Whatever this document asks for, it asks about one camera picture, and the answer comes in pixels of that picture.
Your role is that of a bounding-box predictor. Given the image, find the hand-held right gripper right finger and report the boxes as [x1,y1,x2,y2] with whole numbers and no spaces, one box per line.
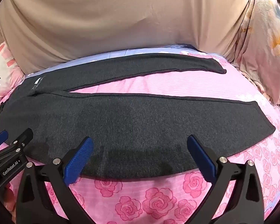
[187,135,263,224]

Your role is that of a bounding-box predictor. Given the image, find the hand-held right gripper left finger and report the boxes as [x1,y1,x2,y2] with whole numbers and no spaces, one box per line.
[16,136,95,224]

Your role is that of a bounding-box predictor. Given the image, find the dark grey pants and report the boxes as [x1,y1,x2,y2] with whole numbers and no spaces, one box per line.
[0,52,276,179]

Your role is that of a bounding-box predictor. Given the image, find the pink floral bedsheet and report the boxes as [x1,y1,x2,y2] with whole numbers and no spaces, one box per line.
[0,43,280,224]

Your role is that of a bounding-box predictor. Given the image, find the cartoon rabbit pillow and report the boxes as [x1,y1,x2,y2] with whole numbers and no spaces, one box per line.
[0,41,26,119]

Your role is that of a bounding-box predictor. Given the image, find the floral pastel pillow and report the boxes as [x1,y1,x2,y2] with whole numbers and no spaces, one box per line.
[231,0,280,105]

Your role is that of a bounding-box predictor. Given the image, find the beige cloth cover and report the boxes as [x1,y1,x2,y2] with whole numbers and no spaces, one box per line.
[0,0,256,75]

